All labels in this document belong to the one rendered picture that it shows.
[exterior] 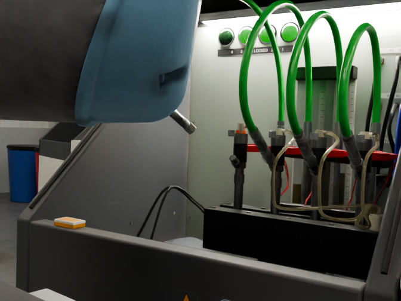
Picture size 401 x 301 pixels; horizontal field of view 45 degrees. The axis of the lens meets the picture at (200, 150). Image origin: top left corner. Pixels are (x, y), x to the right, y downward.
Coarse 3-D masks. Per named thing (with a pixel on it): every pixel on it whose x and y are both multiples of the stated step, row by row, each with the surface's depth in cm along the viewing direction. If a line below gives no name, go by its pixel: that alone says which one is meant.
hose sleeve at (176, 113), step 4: (176, 112) 96; (172, 116) 96; (176, 116) 96; (180, 116) 96; (176, 120) 96; (180, 120) 96; (184, 120) 97; (180, 124) 97; (184, 124) 97; (188, 124) 97; (184, 128) 98
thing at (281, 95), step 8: (248, 0) 105; (256, 8) 106; (264, 24) 108; (272, 32) 109; (272, 40) 110; (272, 48) 111; (280, 64) 111; (280, 72) 112; (280, 80) 112; (280, 88) 112; (280, 96) 112; (280, 104) 113; (280, 112) 113; (280, 120) 113
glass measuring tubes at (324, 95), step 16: (304, 80) 116; (320, 80) 115; (336, 80) 113; (352, 80) 111; (304, 96) 116; (320, 96) 115; (336, 96) 113; (352, 96) 111; (304, 112) 117; (320, 112) 115; (352, 112) 111; (320, 128) 115; (352, 128) 111
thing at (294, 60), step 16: (320, 16) 83; (304, 32) 78; (336, 32) 92; (336, 48) 94; (288, 80) 75; (288, 96) 75; (288, 112) 76; (336, 112) 98; (336, 128) 98; (304, 144) 80; (304, 160) 85
